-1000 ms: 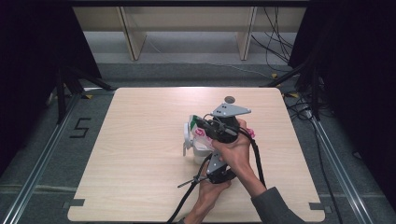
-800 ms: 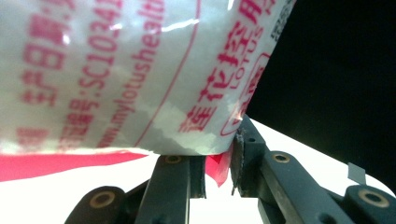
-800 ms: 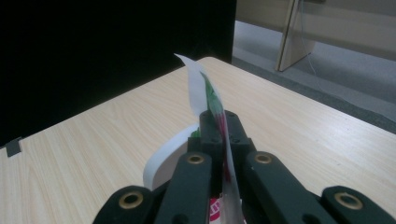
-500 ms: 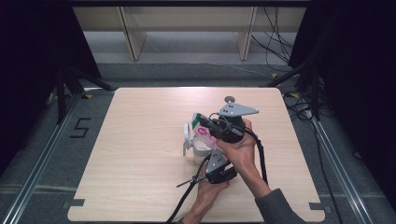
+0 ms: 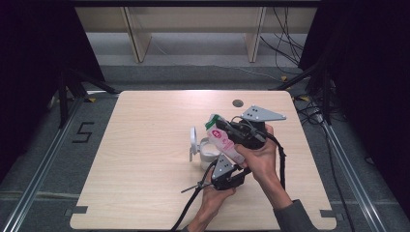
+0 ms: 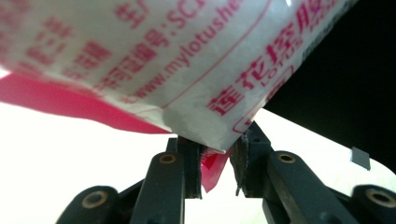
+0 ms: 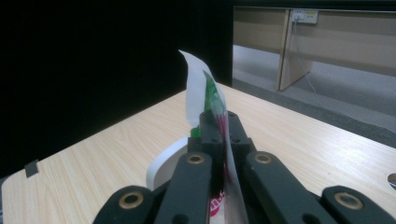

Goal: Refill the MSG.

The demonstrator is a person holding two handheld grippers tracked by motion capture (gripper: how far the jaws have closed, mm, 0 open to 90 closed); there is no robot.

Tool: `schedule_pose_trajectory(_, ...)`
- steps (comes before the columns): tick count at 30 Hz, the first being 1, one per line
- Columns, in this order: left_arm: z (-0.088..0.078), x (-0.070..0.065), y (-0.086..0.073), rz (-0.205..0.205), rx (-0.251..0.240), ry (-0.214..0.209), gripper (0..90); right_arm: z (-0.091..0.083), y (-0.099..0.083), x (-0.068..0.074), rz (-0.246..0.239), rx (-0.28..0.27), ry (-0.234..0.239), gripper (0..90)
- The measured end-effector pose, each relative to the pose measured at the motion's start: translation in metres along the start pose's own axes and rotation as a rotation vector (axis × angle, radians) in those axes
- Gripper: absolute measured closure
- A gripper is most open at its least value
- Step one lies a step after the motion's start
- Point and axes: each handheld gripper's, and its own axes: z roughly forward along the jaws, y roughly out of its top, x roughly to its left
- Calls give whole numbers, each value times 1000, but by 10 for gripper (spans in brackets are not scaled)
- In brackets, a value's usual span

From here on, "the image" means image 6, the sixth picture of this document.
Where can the grey tape piece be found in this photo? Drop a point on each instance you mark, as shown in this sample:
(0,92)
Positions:
(360,158)

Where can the pink and white plastic bag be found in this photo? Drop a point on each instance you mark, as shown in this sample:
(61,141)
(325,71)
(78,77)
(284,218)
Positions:
(186,77)

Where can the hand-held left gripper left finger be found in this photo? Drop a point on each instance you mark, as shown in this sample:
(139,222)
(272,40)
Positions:
(191,171)

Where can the black curtain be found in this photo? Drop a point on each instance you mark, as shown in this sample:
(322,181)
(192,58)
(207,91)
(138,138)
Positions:
(358,77)

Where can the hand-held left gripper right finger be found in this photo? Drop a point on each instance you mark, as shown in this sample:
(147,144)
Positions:
(252,161)

